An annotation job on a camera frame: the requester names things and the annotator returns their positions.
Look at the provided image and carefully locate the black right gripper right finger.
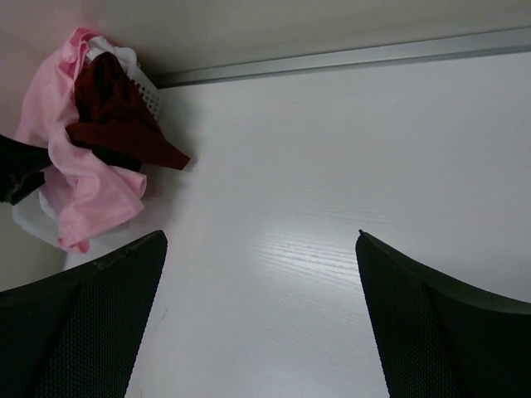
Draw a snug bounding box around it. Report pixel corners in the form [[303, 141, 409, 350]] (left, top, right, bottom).
[[356, 231, 530, 397]]

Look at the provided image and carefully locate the pink t shirt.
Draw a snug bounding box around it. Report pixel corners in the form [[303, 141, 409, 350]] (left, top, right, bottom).
[[15, 28, 147, 254]]

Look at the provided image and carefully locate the dark red t shirt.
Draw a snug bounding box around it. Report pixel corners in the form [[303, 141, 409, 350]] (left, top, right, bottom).
[[66, 52, 190, 172]]

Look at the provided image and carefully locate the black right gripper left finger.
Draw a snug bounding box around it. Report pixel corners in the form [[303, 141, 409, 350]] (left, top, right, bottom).
[[1, 231, 168, 397]]

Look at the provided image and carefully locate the white plastic laundry basket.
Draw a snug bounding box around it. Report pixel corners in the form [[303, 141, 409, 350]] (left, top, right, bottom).
[[12, 58, 162, 248]]

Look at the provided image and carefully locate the white t shirt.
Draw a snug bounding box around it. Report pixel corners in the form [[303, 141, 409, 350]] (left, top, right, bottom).
[[85, 36, 137, 78]]

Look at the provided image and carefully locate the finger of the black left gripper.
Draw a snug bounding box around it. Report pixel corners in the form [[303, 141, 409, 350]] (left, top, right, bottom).
[[1, 136, 51, 206]]

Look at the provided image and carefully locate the aluminium rail at table edge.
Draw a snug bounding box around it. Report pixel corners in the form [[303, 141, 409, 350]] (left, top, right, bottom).
[[153, 27, 530, 88]]

